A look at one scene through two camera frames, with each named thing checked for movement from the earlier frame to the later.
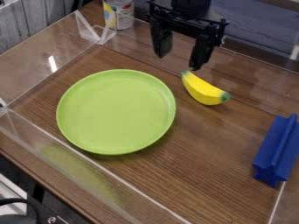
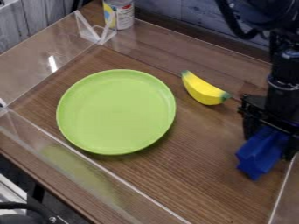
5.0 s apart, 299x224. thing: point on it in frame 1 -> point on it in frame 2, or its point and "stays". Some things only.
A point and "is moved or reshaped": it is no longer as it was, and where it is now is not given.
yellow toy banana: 200,91 stays
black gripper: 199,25 -> 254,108
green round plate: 116,112 stays
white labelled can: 119,14 stays
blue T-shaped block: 275,163 is moved or reshaped
